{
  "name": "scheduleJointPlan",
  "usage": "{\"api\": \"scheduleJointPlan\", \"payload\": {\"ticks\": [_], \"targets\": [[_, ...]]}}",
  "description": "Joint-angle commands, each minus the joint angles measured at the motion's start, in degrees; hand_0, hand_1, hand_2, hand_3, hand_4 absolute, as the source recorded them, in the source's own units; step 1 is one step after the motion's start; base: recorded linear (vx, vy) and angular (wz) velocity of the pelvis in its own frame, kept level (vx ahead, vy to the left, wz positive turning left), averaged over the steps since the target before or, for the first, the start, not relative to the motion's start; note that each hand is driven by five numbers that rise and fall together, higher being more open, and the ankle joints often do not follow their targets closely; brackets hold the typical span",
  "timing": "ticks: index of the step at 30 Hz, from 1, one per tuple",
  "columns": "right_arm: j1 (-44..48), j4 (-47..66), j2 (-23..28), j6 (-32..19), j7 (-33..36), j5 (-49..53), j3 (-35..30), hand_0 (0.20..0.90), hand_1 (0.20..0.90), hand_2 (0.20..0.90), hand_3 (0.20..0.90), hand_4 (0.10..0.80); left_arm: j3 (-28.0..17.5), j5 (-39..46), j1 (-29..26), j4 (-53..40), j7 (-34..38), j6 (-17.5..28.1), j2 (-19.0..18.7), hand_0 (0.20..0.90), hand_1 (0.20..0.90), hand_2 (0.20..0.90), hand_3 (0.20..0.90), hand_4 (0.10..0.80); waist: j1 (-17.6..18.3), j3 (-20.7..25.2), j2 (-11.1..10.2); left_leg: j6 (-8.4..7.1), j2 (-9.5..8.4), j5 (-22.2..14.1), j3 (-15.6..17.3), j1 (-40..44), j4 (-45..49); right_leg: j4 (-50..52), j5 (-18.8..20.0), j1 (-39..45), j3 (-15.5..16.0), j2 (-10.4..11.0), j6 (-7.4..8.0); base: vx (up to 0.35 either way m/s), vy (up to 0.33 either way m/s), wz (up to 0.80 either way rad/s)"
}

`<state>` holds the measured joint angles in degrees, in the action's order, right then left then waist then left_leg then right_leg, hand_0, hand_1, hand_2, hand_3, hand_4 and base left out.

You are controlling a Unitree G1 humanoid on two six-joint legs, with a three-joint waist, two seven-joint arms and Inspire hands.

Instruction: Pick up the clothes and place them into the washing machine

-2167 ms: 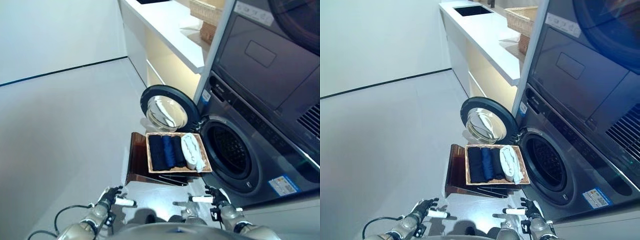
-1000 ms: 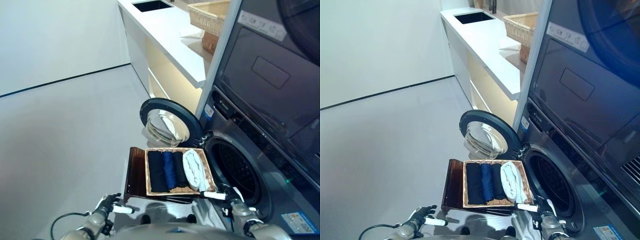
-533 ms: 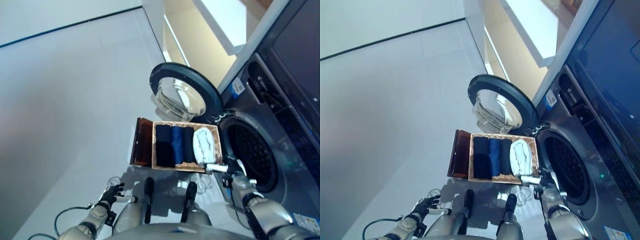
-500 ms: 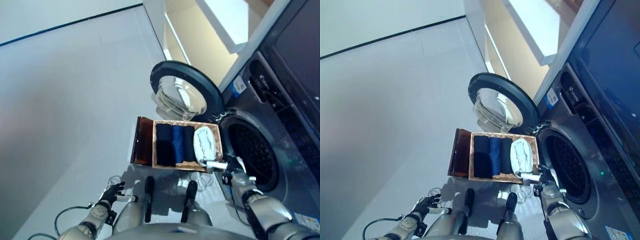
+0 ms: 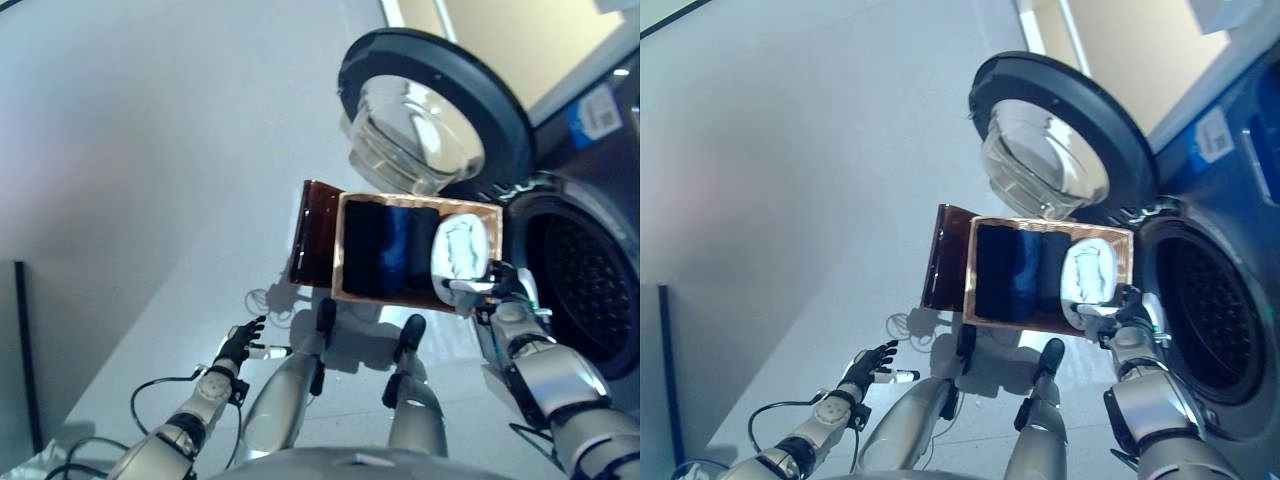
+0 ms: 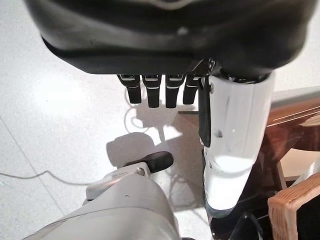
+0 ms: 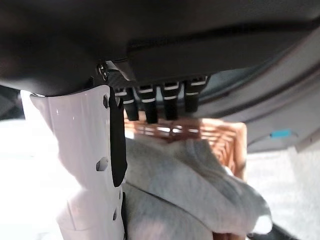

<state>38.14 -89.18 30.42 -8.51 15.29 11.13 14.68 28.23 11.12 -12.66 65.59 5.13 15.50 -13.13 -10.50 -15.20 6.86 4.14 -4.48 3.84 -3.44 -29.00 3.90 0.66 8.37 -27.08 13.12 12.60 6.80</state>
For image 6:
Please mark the brown glossy stool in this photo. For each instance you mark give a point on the brown glossy stool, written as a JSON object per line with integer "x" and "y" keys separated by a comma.
{"x": 287, "y": 130}

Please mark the left silver robot leg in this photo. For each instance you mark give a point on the left silver robot leg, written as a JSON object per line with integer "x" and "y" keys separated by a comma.
{"x": 125, "y": 212}

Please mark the wicker laundry basket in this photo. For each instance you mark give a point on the wicker laundry basket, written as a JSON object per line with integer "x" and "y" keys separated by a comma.
{"x": 282, "y": 207}

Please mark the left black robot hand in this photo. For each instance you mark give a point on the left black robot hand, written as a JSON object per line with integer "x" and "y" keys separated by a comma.
{"x": 150, "y": 37}

